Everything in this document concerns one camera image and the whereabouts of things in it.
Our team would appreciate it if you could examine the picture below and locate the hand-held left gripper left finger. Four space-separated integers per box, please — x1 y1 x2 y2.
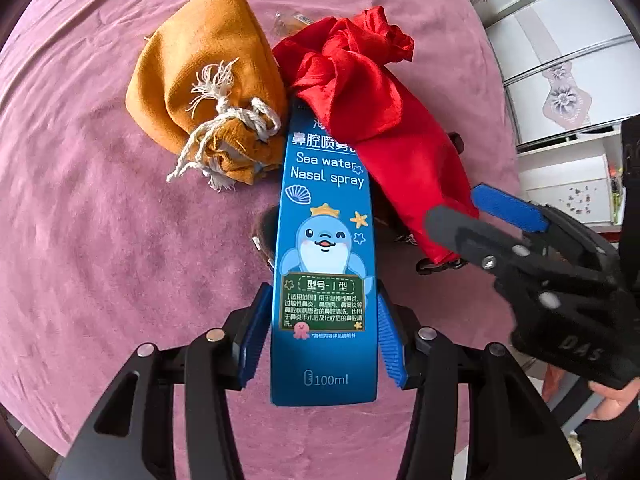
50 282 275 480

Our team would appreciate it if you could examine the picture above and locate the person's right hand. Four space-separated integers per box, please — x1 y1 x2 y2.
587 379 640 423

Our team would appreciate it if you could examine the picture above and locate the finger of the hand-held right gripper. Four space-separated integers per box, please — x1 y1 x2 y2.
471 183 601 247
424 204 532 277

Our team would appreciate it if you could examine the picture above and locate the mustard drawstring pouch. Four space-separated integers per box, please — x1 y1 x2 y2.
125 0 290 192

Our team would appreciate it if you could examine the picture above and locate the red satin cloth bag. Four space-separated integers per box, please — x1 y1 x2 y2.
271 6 480 267

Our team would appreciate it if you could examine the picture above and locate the white floral wardrobe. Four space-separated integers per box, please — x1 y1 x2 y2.
482 0 638 233

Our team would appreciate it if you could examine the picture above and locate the person's right forearm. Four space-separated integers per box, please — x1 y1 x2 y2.
570 407 640 480

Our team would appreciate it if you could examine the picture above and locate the amber bottle with gold cap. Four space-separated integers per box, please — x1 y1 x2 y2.
273 10 321 38

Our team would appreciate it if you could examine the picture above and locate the blue nasal spray box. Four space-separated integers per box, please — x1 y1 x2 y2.
270 102 379 407

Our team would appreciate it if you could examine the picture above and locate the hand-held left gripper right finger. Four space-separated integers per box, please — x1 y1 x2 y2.
377 291 586 480

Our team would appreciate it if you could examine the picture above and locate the pink bed sheet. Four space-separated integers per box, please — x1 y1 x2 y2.
0 0 523 480

